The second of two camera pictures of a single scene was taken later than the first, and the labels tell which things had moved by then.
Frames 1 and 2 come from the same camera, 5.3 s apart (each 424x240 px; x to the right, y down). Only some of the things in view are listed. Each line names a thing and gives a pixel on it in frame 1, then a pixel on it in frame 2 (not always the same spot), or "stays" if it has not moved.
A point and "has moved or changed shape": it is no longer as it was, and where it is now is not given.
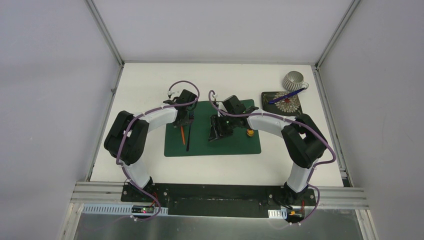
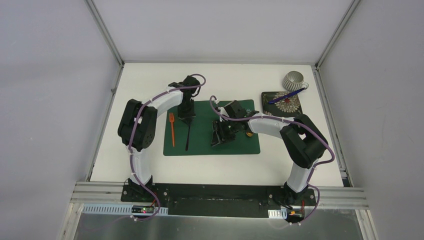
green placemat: [192, 140] has moved or changed shape
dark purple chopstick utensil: [191, 117] stays
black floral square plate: [291, 106] stays
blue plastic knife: [273, 101] stays
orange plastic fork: [183, 135] -> [171, 117]
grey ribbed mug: [294, 81] stays
